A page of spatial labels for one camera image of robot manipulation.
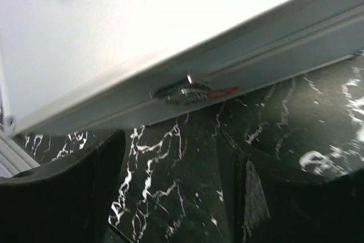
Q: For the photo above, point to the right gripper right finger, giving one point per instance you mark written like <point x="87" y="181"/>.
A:
<point x="269" y="201"/>

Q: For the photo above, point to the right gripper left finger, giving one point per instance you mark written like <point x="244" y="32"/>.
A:
<point x="67" y="200"/>

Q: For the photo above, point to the grey metal case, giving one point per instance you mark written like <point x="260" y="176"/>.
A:
<point x="73" y="65"/>

